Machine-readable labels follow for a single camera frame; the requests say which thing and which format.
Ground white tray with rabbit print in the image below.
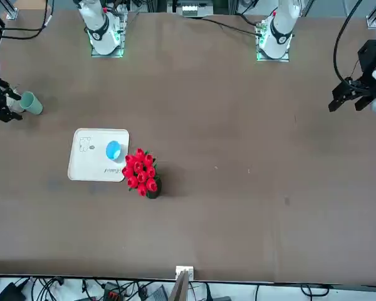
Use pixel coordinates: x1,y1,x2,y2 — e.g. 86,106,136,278
67,127,132,182

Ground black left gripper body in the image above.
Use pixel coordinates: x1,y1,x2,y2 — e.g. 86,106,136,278
352,39,376,92

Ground black table cable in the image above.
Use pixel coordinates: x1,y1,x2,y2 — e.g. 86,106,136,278
183,15,258,36

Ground grey power strip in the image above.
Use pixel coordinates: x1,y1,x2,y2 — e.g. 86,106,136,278
180,4,199,17

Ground black floor cable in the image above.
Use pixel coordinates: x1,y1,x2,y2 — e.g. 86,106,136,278
300,283,331,297

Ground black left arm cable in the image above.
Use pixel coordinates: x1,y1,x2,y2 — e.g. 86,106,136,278
333,0,364,84

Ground small green cup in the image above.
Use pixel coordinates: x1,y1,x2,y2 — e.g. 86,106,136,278
19,91,44,115

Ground small blue cup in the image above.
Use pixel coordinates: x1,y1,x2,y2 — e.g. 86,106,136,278
105,140,124,162

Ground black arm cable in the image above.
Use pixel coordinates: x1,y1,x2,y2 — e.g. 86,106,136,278
0,0,56,41
333,0,364,84

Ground red tulip bouquet black pot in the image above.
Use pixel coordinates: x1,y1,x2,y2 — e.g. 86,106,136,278
121,147,162,200

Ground black device with red plugs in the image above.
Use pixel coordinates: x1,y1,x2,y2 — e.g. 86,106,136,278
102,282,127,300

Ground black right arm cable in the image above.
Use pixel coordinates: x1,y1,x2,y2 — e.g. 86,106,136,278
0,0,56,41

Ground white table edge bracket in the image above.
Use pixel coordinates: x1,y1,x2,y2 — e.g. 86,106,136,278
175,265,196,280

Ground black power adapter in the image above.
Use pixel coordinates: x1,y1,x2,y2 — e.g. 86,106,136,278
0,282,26,301

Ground small white cup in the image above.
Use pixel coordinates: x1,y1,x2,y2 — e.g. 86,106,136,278
5,93,26,114

